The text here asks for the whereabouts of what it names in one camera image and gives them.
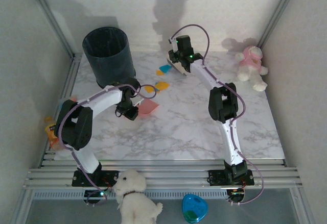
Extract black base electronics housing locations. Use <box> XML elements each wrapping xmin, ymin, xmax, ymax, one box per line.
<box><xmin>226</xmin><ymin>188</ymin><xmax>246</xmax><ymax>207</ymax></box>
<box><xmin>83</xmin><ymin>189</ymin><xmax>108</xmax><ymax>207</ymax></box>

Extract grey slotted cable duct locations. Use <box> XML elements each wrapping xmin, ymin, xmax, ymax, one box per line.
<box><xmin>32</xmin><ymin>190</ymin><xmax>228</xmax><ymax>201</ymax></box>

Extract aluminium frame rails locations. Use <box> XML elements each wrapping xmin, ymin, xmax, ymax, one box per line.
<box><xmin>23</xmin><ymin>159</ymin><xmax>303</xmax><ymax>192</ymax></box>

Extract white plush toy pink outfit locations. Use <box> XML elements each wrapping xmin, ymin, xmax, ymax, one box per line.
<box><xmin>235</xmin><ymin>45</ymin><xmax>269</xmax><ymax>92</ymax></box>

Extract white plush dog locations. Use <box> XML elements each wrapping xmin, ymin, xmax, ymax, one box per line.
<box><xmin>113</xmin><ymin>169</ymin><xmax>164</xmax><ymax>224</ymax></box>

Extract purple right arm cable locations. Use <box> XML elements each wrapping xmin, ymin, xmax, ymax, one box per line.
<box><xmin>172</xmin><ymin>24</ymin><xmax>265</xmax><ymax>207</ymax></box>

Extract aluminium corner post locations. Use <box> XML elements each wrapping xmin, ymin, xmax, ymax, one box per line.
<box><xmin>256</xmin><ymin>0</ymin><xmax>305</xmax><ymax>48</ymax></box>
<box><xmin>23</xmin><ymin>0</ymin><xmax>77</xmax><ymax>60</ymax></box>

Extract wooden hand brush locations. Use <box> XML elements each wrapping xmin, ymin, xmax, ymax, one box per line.
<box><xmin>166</xmin><ymin>57</ymin><xmax>192</xmax><ymax>77</ymax></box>

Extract orange juice bottle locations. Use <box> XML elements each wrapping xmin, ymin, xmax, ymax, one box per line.
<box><xmin>44</xmin><ymin>116</ymin><xmax>63</xmax><ymax>150</ymax></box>

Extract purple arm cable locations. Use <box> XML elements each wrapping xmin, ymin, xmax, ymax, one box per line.
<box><xmin>172</xmin><ymin>24</ymin><xmax>265</xmax><ymax>207</ymax></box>
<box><xmin>56</xmin><ymin>84</ymin><xmax>157</xmax><ymax>207</ymax></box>

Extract pink plastic dustpan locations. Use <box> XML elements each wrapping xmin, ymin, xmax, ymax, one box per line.
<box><xmin>138</xmin><ymin>98</ymin><xmax>160</xmax><ymax>118</ymax></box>

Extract dark round trash bin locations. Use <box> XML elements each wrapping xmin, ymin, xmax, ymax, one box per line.
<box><xmin>82</xmin><ymin>26</ymin><xmax>136</xmax><ymax>92</ymax></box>

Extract aluminium side rail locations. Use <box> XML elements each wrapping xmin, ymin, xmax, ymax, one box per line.
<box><xmin>38</xmin><ymin>53</ymin><xmax>83</xmax><ymax>168</ymax></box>

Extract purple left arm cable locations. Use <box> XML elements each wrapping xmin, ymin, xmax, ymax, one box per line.
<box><xmin>56</xmin><ymin>84</ymin><xmax>157</xmax><ymax>207</ymax></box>

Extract blue heart-shaped box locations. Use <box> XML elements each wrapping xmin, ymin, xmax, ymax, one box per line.
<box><xmin>182</xmin><ymin>193</ymin><xmax>209</xmax><ymax>224</ymax></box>

